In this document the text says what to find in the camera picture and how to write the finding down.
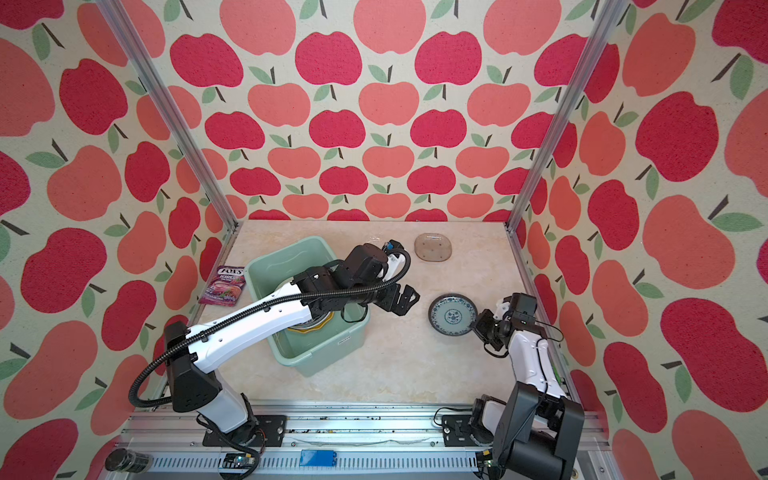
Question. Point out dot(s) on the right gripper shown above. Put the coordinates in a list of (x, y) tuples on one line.
[(481, 327)]

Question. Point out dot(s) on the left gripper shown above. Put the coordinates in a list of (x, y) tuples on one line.
[(391, 303)]

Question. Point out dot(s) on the yellow polka dot plate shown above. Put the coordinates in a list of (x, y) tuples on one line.
[(312, 325)]

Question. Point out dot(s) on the mint green plastic bin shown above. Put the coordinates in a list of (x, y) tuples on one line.
[(311, 351)]

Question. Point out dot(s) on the blue patterned small plate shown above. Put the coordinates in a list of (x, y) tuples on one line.
[(452, 314)]

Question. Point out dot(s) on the smoky brown glass plate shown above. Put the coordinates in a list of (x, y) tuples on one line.
[(433, 247)]

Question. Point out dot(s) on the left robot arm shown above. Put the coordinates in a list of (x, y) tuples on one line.
[(196, 354)]

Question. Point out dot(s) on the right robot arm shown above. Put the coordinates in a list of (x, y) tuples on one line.
[(536, 432)]

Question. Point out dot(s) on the purple candy bag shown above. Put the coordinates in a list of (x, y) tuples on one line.
[(225, 287)]

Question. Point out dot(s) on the blue label block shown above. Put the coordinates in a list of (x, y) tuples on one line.
[(318, 458)]

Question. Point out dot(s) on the black cylindrical knob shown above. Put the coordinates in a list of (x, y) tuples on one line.
[(128, 461)]

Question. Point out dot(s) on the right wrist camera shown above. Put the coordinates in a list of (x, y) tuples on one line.
[(501, 308)]

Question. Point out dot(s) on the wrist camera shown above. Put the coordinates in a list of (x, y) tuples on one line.
[(395, 259), (501, 308)]

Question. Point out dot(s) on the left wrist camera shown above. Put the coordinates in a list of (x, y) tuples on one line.
[(395, 259)]

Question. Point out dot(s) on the right aluminium frame post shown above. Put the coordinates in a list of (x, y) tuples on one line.
[(604, 26)]

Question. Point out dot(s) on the aluminium frame post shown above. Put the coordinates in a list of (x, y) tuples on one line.
[(604, 26), (130, 41)]

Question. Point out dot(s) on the left aluminium frame post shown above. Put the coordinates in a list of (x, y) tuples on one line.
[(130, 41)]

